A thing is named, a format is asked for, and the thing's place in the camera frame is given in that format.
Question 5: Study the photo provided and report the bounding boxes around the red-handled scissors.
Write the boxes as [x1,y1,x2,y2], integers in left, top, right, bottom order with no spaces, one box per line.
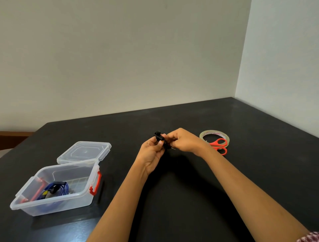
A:
[209,138,228,156]

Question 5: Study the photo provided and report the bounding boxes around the clear plastic lid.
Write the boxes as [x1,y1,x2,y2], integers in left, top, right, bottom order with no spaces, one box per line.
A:
[56,141,112,165]

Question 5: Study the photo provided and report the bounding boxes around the person's right forearm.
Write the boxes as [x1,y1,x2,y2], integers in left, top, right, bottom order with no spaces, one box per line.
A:
[199,147,311,242]

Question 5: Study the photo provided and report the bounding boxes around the clear plastic box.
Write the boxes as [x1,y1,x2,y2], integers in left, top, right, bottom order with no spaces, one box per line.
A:
[10,159,102,217]

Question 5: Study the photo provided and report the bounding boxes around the person's left hand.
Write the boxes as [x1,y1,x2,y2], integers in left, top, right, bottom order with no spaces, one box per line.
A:
[136,134,166,176]

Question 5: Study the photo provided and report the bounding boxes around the person's right hand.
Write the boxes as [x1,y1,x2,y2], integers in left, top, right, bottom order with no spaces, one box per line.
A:
[163,128,211,158]

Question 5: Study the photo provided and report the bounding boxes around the person's left forearm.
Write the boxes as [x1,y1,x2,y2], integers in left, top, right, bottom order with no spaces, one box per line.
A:
[86,162,150,242]

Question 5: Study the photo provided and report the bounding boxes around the black wired earphones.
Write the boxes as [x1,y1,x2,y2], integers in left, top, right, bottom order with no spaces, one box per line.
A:
[154,131,176,151]

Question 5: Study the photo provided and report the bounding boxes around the blue wired earphones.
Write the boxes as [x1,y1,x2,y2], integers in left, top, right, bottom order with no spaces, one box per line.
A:
[37,181,70,200]

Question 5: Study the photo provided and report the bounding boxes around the maroon white patterned right sleeve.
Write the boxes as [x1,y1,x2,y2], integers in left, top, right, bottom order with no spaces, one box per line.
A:
[296,232,319,242]

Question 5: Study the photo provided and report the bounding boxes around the brown wooden furniture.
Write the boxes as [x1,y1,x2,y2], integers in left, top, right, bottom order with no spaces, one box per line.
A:
[0,131,34,151]

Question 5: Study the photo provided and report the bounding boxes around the clear tape roll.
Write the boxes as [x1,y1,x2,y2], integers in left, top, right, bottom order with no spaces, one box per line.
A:
[199,129,230,148]

